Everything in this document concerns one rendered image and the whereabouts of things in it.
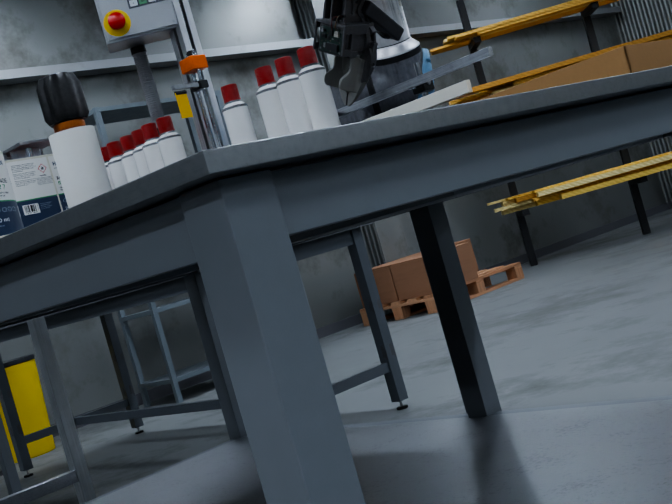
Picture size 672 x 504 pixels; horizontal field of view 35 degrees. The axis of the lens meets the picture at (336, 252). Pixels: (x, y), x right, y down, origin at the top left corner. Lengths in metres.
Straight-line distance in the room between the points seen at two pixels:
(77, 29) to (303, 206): 6.89
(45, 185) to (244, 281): 1.41
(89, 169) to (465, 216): 7.98
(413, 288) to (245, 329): 7.07
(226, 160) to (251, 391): 0.20
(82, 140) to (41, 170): 0.24
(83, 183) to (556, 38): 9.93
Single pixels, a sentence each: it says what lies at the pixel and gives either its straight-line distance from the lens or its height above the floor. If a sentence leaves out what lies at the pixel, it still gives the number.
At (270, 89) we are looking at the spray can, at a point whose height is 1.04.
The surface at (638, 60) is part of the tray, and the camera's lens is 1.43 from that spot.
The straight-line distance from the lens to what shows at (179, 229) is 0.94.
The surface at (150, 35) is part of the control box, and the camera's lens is 2.44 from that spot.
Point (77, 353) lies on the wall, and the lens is 7.21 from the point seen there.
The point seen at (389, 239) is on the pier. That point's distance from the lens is 8.78.
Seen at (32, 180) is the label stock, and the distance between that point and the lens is 2.23.
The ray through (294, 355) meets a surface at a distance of 0.89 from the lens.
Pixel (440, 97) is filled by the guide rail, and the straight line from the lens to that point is 1.69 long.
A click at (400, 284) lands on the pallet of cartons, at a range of 8.02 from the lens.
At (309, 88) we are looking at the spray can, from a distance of 1.93.
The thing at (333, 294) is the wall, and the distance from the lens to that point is 8.55.
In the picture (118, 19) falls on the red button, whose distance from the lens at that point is 2.40.
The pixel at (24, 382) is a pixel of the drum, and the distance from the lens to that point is 6.32.
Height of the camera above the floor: 0.74
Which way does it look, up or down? 1 degrees down
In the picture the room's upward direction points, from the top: 16 degrees counter-clockwise
